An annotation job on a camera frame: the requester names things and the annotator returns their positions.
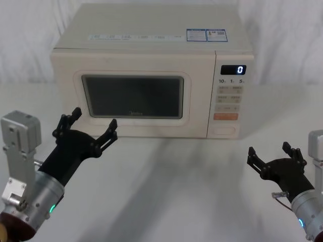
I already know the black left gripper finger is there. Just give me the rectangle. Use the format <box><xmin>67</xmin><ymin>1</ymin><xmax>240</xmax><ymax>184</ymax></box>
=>
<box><xmin>52</xmin><ymin>107</ymin><xmax>83</xmax><ymax>139</ymax></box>
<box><xmin>90</xmin><ymin>118</ymin><xmax>119</xmax><ymax>158</ymax></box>

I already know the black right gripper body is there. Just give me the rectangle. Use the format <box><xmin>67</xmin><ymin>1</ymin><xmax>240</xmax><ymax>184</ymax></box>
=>
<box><xmin>259</xmin><ymin>158</ymin><xmax>315</xmax><ymax>203</ymax></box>

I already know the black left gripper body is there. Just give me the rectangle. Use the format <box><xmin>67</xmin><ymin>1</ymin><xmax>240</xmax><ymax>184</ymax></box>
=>
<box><xmin>37</xmin><ymin>129</ymin><xmax>101</xmax><ymax>188</ymax></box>

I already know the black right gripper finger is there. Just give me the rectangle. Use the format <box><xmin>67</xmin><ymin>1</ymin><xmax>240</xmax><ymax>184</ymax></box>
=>
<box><xmin>282</xmin><ymin>141</ymin><xmax>308</xmax><ymax>168</ymax></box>
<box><xmin>246</xmin><ymin>146</ymin><xmax>270</xmax><ymax>177</ymax></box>

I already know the white table cloth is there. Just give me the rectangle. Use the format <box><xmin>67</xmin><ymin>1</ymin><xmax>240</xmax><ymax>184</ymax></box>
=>
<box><xmin>0</xmin><ymin>82</ymin><xmax>323</xmax><ymax>242</ymax></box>

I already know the oven control panel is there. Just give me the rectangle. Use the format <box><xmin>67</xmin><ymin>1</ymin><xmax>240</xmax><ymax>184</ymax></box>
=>
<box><xmin>206</xmin><ymin>50</ymin><xmax>254</xmax><ymax>139</ymax></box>

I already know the cream microwave oven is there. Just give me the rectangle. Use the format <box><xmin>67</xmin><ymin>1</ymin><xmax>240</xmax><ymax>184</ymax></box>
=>
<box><xmin>50</xmin><ymin>3</ymin><xmax>255</xmax><ymax>139</ymax></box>

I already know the white curtain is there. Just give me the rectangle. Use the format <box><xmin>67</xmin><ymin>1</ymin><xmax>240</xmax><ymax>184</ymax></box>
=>
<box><xmin>0</xmin><ymin>0</ymin><xmax>323</xmax><ymax>85</ymax></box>

